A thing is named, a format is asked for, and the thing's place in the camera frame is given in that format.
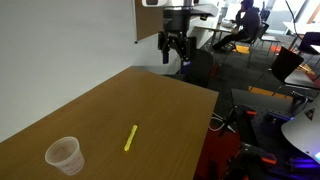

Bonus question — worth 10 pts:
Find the black chair with thin legs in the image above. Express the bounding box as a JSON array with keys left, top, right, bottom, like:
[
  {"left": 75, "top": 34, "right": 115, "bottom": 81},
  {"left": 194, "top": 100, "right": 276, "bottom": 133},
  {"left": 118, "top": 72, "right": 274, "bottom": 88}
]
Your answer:
[{"left": 249, "top": 46, "right": 305, "bottom": 93}]

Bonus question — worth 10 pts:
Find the black clamp with orange handle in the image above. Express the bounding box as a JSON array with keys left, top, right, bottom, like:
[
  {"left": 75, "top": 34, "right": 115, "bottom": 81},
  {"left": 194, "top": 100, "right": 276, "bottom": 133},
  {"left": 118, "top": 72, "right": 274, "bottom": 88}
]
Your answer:
[
  {"left": 244, "top": 109, "right": 258, "bottom": 118},
  {"left": 238, "top": 142, "right": 278, "bottom": 166}
]

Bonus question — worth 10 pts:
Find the light office desk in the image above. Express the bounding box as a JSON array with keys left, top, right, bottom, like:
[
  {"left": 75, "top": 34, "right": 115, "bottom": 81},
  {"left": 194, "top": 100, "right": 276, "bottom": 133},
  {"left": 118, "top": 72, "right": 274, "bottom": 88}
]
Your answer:
[{"left": 194, "top": 19, "right": 242, "bottom": 36}]

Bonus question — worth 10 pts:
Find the brown wall board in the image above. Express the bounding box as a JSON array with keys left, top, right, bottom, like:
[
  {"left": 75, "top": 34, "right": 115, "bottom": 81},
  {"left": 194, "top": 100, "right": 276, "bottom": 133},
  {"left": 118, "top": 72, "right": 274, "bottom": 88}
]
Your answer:
[{"left": 134, "top": 0, "right": 164, "bottom": 42}]

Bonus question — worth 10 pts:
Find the seated person in dark hoodie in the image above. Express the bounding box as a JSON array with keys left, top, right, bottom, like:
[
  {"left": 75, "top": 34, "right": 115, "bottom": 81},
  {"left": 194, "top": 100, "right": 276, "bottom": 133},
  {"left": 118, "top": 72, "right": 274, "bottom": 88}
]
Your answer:
[{"left": 212, "top": 0, "right": 263, "bottom": 52}]

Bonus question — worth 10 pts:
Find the translucent plastic measuring cup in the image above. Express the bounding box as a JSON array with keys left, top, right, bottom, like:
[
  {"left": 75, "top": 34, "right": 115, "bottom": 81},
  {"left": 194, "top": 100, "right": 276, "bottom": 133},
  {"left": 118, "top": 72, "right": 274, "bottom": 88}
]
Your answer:
[{"left": 44, "top": 136, "right": 86, "bottom": 176}]

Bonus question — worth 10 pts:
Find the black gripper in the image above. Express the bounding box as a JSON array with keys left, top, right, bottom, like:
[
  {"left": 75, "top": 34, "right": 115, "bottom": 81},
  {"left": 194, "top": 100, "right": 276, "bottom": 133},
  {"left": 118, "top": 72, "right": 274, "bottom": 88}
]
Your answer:
[{"left": 157, "top": 9, "right": 193, "bottom": 66}]

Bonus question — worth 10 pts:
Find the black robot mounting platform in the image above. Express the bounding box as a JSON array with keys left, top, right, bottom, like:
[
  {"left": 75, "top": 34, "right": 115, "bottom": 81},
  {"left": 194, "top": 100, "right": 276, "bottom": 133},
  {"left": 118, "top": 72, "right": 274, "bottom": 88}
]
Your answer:
[{"left": 229, "top": 88, "right": 320, "bottom": 180}]

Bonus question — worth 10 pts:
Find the white cable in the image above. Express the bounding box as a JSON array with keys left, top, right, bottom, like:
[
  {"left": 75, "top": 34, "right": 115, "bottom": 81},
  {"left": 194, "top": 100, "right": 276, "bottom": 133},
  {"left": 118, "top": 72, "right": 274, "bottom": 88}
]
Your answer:
[{"left": 208, "top": 112, "right": 228, "bottom": 133}]

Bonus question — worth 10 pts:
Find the white table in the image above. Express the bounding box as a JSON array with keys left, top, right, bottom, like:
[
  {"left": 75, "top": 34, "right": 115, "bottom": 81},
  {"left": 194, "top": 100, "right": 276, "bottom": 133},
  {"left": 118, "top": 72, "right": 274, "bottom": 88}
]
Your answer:
[{"left": 283, "top": 21, "right": 320, "bottom": 36}]

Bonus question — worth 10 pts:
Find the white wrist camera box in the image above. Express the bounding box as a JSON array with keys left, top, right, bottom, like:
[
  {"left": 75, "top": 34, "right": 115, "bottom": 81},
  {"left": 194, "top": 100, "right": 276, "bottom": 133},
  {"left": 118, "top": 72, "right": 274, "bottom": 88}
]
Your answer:
[{"left": 141, "top": 0, "right": 168, "bottom": 8}]

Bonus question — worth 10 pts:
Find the dark chair with metal frame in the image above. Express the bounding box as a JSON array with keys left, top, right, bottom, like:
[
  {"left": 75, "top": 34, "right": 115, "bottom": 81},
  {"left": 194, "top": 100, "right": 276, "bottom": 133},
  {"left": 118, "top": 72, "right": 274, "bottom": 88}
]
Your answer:
[{"left": 233, "top": 22, "right": 282, "bottom": 57}]

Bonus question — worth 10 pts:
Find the yellow marker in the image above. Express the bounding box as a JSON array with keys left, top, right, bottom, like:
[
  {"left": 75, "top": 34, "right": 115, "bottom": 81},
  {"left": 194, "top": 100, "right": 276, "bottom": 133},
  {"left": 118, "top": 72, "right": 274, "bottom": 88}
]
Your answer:
[{"left": 123, "top": 124, "right": 138, "bottom": 152}]

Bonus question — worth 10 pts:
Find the black office chair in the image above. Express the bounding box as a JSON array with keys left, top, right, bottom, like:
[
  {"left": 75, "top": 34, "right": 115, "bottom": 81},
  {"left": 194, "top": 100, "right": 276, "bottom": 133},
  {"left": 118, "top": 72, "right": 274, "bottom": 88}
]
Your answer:
[{"left": 185, "top": 49, "right": 216, "bottom": 89}]

